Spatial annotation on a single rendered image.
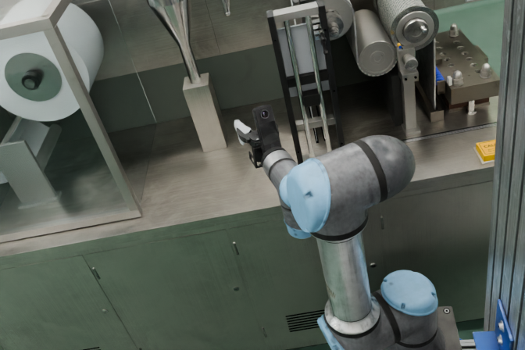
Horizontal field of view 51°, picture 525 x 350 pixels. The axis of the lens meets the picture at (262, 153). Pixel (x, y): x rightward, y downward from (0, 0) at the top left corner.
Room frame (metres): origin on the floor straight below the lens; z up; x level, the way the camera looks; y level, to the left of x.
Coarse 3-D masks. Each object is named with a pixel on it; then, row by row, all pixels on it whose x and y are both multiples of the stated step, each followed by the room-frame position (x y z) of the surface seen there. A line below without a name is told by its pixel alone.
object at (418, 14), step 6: (414, 12) 1.49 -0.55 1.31; (420, 12) 1.49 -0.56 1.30; (402, 18) 1.50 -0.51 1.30; (408, 18) 1.49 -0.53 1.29; (426, 18) 1.49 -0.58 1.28; (402, 24) 1.49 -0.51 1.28; (432, 24) 1.49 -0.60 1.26; (396, 30) 1.50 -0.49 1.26; (432, 30) 1.49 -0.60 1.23; (402, 36) 1.49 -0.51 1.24; (402, 42) 1.50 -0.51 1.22; (408, 42) 1.49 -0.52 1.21; (420, 42) 1.49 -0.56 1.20
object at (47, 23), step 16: (64, 0) 1.51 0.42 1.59; (48, 16) 1.38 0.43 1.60; (0, 32) 1.39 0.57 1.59; (16, 32) 1.38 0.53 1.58; (32, 32) 1.38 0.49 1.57; (48, 32) 1.38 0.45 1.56; (64, 48) 1.38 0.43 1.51; (64, 64) 1.38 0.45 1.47; (80, 80) 1.39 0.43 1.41; (80, 96) 1.37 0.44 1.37; (96, 112) 1.39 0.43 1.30; (96, 128) 1.37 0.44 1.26; (112, 160) 1.37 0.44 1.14; (112, 176) 1.38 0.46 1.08; (128, 192) 1.37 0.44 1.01; (128, 208) 1.38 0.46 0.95; (48, 224) 1.42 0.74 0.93; (64, 224) 1.40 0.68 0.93; (80, 224) 1.39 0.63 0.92; (96, 224) 1.39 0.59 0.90; (0, 240) 1.42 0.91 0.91
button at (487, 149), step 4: (492, 140) 1.28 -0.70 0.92; (476, 144) 1.29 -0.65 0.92; (480, 144) 1.28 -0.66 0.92; (484, 144) 1.27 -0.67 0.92; (488, 144) 1.27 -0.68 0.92; (492, 144) 1.26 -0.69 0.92; (476, 148) 1.28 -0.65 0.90; (480, 148) 1.26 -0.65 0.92; (484, 148) 1.25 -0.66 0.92; (488, 148) 1.25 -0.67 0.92; (492, 148) 1.24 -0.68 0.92; (480, 152) 1.24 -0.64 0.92; (484, 152) 1.23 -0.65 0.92; (488, 152) 1.23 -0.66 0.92; (492, 152) 1.22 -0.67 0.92; (480, 156) 1.24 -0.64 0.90; (484, 156) 1.22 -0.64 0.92; (488, 156) 1.22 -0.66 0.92; (492, 156) 1.22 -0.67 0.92; (484, 160) 1.22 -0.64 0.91; (488, 160) 1.22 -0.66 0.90
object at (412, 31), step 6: (414, 18) 1.49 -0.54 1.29; (420, 18) 1.49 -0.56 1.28; (408, 24) 1.48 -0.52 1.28; (414, 24) 1.48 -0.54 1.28; (420, 24) 1.47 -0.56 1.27; (426, 24) 1.47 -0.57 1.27; (402, 30) 1.50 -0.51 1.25; (408, 30) 1.48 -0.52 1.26; (414, 30) 1.48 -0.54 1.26; (420, 30) 1.48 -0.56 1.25; (408, 36) 1.48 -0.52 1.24; (414, 36) 1.48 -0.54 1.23; (420, 36) 1.47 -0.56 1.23; (426, 36) 1.47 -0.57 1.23; (414, 42) 1.48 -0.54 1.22
